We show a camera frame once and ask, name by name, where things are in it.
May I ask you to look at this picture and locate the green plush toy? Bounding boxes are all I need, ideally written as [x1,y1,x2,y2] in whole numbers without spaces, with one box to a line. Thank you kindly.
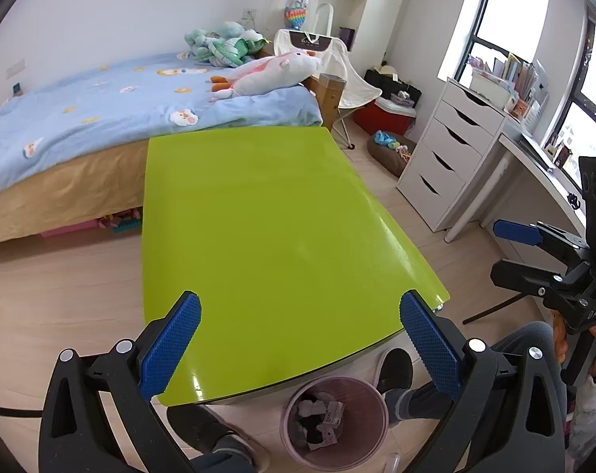
[185,20,265,68]

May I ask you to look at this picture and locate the white drawer unit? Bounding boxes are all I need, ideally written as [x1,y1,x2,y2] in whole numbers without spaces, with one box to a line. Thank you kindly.
[396,77,508,232]

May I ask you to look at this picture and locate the person's right leg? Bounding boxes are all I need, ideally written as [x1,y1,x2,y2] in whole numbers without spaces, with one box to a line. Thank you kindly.
[384,322,568,425]

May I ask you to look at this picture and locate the colourful toy blocks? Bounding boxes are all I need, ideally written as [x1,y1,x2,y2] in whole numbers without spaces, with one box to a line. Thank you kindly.
[98,209,144,233]

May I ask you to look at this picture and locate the white basket with books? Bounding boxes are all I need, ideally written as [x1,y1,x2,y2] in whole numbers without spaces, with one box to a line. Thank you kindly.
[467,51,551,125]

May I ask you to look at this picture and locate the rainbow coloured bag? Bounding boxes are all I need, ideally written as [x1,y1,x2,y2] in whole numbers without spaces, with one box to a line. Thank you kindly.
[283,4,307,31]

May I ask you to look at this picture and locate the black slipper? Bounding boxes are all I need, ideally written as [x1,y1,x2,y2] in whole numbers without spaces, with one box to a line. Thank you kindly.
[167,403,231,455]
[376,348,415,406]

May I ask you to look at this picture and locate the wooden bed with beige skirt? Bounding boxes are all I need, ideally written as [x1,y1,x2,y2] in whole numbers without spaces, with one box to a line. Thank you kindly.
[0,50,346,248]

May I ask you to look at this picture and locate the pink plastic waste bin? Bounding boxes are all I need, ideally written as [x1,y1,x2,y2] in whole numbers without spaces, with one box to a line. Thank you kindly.
[280,375,390,467]

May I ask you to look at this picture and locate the white hoop stand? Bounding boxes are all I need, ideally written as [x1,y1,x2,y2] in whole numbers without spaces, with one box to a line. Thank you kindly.
[311,3,336,38]

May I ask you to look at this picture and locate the red storage box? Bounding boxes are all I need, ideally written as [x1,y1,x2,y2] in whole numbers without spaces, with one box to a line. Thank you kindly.
[352,99,417,135]

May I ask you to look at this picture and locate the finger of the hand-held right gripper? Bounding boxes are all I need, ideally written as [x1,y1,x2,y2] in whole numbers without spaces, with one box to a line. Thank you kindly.
[490,259,595,307]
[492,219,590,258]

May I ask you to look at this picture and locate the white folding chair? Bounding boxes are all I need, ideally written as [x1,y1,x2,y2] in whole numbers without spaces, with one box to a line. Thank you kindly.
[273,29,383,149]

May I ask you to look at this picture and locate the brown pet bed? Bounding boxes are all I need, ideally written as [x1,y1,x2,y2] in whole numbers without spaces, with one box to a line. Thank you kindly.
[366,132,418,177]

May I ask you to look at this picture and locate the white small carton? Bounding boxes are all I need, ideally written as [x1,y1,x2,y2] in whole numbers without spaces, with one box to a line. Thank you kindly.
[322,401,346,425]

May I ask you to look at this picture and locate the black bag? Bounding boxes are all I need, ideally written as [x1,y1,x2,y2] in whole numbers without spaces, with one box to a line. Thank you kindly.
[364,68,422,105]

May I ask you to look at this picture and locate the white crumpled tissue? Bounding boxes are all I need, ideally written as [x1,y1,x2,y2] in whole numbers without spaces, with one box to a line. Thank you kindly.
[297,396,326,418]

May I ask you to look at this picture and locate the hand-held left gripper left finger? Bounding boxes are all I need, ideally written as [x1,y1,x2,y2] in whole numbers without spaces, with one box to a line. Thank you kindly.
[38,290,203,473]

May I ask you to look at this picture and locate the white and pink plush toy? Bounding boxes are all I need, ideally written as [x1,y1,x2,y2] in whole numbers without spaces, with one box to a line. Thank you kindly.
[210,50,323,102]

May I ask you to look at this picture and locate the white desk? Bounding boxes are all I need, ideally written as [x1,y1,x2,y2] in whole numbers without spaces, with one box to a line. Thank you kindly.
[444,122,590,277]

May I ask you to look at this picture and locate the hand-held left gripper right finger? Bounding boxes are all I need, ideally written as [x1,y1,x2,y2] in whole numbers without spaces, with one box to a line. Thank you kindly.
[399,290,568,473]

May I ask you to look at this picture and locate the pink box under bed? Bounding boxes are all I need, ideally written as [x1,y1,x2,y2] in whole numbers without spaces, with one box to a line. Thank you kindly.
[41,221,102,238]

